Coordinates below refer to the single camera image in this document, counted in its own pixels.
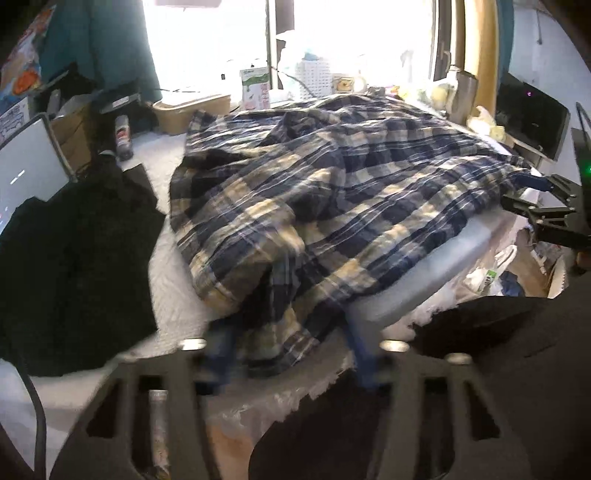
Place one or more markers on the small spray can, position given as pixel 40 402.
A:
pixel 123 143

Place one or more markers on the navy cream plaid pants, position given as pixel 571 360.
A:
pixel 286 215

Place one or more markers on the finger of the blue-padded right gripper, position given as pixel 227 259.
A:
pixel 364 338

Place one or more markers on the white bear mug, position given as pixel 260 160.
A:
pixel 343 84

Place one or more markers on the green white milk carton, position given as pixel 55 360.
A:
pixel 255 88

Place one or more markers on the yellow tissue pack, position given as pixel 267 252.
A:
pixel 484 124

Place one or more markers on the white cartoon bear box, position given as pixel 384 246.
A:
pixel 13 119

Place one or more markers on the teal curtain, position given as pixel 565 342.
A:
pixel 107 43

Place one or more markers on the colourful snack bag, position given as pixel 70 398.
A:
pixel 21 73

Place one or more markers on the white perforated basket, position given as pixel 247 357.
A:
pixel 314 79

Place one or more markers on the yellow curtain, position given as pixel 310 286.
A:
pixel 482 49

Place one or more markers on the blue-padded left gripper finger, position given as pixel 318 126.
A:
pixel 219 353

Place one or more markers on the steel travel tumbler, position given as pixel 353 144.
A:
pixel 462 97

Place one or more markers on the black folded garment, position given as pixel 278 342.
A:
pixel 74 273

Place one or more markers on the tablet with lit screen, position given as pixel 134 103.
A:
pixel 32 165

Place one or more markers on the brown lidded food container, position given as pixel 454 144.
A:
pixel 174 119

